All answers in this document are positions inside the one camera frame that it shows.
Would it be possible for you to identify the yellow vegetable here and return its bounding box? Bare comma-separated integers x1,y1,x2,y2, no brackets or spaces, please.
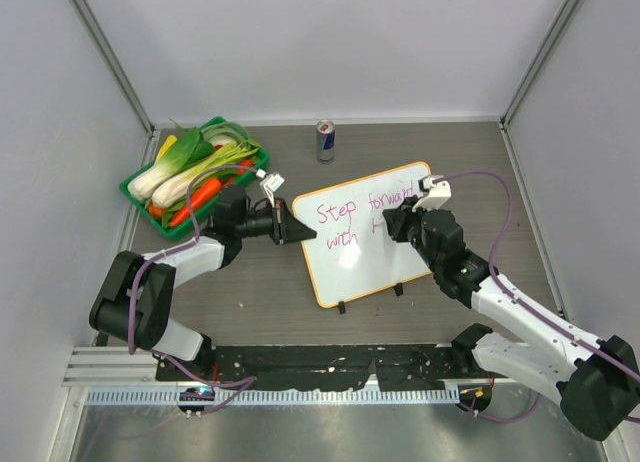
155,134,178,161

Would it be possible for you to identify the aluminium frame post right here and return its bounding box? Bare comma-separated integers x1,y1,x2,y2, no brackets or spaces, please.
501,0,596,127

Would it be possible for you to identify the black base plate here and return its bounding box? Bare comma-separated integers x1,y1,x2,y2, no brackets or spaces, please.
153,344,503,392

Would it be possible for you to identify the white slotted cable duct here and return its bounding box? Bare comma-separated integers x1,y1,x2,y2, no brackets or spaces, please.
85,385,459,407

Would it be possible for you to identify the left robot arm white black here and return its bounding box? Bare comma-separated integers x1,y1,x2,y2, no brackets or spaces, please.
89,186,317,381

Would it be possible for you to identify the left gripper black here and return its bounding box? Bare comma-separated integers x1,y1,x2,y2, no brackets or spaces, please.
237,199,315,246

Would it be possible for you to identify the red tomato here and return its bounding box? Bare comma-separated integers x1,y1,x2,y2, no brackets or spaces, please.
238,159,254,174

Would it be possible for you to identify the whiteboard with orange frame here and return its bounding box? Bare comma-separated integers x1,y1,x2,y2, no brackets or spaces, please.
292,161,431,308

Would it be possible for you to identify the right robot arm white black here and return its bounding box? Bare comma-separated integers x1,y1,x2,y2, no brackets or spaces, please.
383,200,639,441

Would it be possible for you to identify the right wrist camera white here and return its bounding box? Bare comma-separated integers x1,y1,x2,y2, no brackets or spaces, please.
412,175,452,212

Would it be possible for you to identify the silver blue drink can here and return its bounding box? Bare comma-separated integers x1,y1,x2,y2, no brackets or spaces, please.
316,120,335,163

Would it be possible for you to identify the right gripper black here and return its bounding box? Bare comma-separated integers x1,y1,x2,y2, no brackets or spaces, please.
385,196,442,272

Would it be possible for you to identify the orange carrot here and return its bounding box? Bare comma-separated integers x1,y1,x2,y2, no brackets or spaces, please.
169,178,222,228

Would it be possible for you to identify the aluminium frame post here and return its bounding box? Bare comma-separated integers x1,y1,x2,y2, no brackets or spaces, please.
501,0,596,127
68,0,155,135

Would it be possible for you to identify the aluminium frame post left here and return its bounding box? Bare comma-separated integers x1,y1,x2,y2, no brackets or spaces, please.
68,0,155,135

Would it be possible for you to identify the bok choy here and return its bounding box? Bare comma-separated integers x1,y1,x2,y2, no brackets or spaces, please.
127,127,214,201
151,139,262,208

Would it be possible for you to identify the bok choy left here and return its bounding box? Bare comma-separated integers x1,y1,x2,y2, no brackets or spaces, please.
127,127,214,201

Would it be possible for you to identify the aluminium rail left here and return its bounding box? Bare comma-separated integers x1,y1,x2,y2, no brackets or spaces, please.
62,345,166,386

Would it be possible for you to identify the bok choy right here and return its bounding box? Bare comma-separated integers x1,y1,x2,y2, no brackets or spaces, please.
151,139,262,208

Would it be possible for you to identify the green plastic basket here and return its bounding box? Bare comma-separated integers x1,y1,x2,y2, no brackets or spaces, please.
120,117,269,240

